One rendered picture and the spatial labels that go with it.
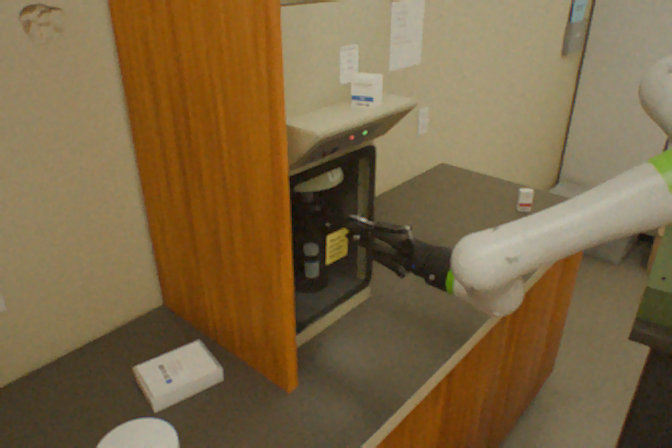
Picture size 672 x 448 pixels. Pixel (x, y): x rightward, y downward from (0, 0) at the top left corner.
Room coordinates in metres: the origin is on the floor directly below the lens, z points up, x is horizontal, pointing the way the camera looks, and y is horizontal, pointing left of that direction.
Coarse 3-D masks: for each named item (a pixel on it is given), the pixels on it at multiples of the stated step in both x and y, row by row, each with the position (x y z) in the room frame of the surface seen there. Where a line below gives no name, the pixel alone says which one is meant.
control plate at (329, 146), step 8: (368, 128) 1.04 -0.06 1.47; (376, 128) 1.08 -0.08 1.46; (344, 136) 0.98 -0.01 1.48; (352, 136) 1.01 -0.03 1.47; (360, 136) 1.06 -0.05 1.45; (328, 144) 0.96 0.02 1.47; (336, 144) 0.99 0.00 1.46; (344, 144) 1.03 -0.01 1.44; (320, 152) 0.97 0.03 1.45; (328, 152) 1.01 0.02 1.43; (336, 152) 1.05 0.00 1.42; (312, 160) 0.99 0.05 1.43
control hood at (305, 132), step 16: (384, 96) 1.16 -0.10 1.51; (320, 112) 1.03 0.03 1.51; (336, 112) 1.03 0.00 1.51; (352, 112) 1.03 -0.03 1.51; (368, 112) 1.03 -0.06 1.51; (384, 112) 1.04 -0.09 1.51; (400, 112) 1.09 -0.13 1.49; (288, 128) 0.94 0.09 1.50; (304, 128) 0.92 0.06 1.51; (320, 128) 0.92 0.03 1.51; (336, 128) 0.93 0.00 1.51; (352, 128) 0.97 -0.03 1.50; (384, 128) 1.13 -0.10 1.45; (288, 144) 0.94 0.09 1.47; (304, 144) 0.91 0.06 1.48; (320, 144) 0.93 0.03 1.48; (288, 160) 0.94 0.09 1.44; (304, 160) 0.95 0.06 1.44
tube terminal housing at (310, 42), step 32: (352, 0) 1.14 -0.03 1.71; (288, 32) 1.00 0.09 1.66; (320, 32) 1.07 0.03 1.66; (352, 32) 1.14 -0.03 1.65; (288, 64) 1.00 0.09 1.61; (320, 64) 1.07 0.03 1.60; (288, 96) 1.00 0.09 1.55; (320, 96) 1.07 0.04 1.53; (320, 160) 1.06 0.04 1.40; (320, 320) 1.06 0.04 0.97
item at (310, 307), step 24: (312, 168) 1.03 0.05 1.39; (336, 168) 1.09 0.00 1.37; (360, 168) 1.15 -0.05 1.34; (312, 192) 1.03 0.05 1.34; (336, 192) 1.09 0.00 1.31; (360, 192) 1.15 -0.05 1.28; (312, 216) 1.03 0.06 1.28; (336, 216) 1.09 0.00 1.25; (360, 216) 1.15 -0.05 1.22; (312, 240) 1.02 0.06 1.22; (312, 264) 1.02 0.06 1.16; (336, 264) 1.09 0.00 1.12; (360, 264) 1.15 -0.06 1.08; (312, 288) 1.02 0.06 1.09; (336, 288) 1.08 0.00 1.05; (360, 288) 1.16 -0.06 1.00; (312, 312) 1.02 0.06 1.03
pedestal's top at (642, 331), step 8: (640, 320) 1.10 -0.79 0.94; (632, 328) 1.07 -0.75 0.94; (640, 328) 1.07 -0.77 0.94; (648, 328) 1.07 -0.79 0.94; (656, 328) 1.07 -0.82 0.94; (664, 328) 1.07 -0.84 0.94; (632, 336) 1.07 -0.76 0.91; (640, 336) 1.06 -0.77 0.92; (648, 336) 1.05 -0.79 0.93; (656, 336) 1.04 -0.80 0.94; (664, 336) 1.04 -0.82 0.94; (648, 344) 1.04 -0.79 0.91; (656, 344) 1.03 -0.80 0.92; (664, 344) 1.02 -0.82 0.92; (664, 352) 1.02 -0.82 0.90
